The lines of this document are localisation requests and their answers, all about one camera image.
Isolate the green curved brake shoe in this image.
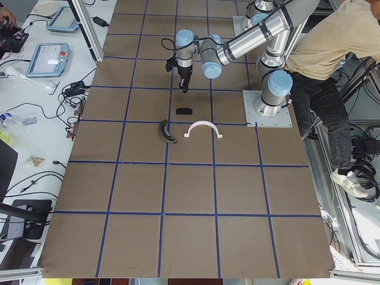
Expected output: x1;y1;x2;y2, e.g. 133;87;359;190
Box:
159;119;178;144

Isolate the brown paper mat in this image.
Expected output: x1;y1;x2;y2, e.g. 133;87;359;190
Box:
39;1;334;278

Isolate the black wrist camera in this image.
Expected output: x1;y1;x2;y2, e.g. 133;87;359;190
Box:
165;57;178;72

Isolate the black laptop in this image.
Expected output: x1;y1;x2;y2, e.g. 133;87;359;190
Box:
0;140;18;201

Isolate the person in beige shirt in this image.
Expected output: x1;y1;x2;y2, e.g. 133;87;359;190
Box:
285;1;379;198

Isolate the white curved plastic bracket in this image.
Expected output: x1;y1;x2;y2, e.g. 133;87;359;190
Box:
183;120;223;138

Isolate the aluminium frame post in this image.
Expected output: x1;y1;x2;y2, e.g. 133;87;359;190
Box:
67;0;105;63

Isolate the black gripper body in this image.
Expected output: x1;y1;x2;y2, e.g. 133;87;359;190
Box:
178;66;192;79

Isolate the black brake pad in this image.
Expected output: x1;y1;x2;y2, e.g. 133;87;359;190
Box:
176;107;193;116

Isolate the far blue teach pendant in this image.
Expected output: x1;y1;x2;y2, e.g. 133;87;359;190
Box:
46;6;79;33

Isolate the clear plastic water bottle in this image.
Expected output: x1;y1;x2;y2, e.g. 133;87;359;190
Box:
1;112;27;138

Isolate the black power adapter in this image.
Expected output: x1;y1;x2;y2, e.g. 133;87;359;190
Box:
91;16;109;27

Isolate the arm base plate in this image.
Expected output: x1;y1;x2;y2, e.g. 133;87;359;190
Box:
243;90;293;128
232;16;252;37

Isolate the near blue teach pendant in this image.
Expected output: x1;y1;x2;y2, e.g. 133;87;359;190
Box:
26;43;70;78

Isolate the blue teach pendant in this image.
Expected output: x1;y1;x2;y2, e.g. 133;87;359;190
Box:
46;6;79;33
26;43;70;78

